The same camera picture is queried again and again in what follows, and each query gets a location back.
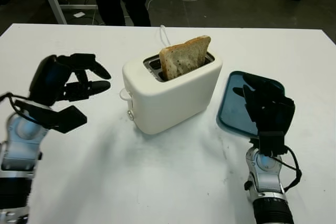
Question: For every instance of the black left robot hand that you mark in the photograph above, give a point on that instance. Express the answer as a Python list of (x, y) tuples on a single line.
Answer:
[(44, 82)]

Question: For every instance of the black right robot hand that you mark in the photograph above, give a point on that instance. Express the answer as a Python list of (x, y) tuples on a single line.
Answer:
[(270, 108)]

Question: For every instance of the slice of brown bread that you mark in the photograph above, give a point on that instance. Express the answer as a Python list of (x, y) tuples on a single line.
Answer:
[(183, 58)]

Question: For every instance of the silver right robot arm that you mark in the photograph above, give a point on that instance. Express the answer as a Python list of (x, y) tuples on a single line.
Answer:
[(267, 182)]

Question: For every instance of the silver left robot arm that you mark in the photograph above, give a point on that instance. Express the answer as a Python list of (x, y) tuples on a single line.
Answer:
[(18, 155)]

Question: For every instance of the dark blue plastic tray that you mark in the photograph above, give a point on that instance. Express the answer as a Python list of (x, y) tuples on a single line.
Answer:
[(233, 113)]

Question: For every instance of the white two-slot toaster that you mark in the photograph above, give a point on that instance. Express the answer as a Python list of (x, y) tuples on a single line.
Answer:
[(173, 103)]

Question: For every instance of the white paper sheet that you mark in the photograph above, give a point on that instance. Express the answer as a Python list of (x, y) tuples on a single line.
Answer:
[(79, 14)]

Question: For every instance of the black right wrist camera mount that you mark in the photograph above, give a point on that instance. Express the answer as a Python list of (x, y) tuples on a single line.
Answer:
[(273, 142)]

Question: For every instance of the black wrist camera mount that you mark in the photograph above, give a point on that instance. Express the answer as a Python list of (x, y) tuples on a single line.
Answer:
[(57, 119), (273, 142)]

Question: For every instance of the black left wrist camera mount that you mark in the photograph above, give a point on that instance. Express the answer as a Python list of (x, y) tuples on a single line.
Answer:
[(57, 119)]

